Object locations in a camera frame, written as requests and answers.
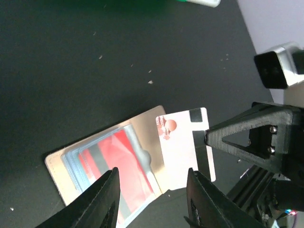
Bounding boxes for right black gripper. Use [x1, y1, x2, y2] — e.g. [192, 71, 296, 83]
[205, 102, 304, 181]

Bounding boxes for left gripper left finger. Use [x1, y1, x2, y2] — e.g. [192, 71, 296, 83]
[37, 167, 120, 228]

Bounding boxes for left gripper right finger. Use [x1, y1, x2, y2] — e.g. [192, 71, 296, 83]
[184, 168, 263, 228]

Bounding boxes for red card black stripe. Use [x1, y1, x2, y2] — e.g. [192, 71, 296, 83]
[77, 130, 155, 228]

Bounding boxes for white card red ornament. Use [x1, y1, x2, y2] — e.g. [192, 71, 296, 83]
[155, 107, 216, 190]

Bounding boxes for beige card holder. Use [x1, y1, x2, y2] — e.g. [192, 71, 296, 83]
[45, 105, 168, 228]

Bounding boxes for white bin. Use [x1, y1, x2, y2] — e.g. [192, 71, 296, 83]
[178, 0, 221, 8]

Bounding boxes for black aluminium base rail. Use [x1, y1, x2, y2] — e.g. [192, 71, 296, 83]
[227, 165, 304, 228]

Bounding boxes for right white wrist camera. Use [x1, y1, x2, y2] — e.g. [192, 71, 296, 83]
[254, 42, 304, 89]

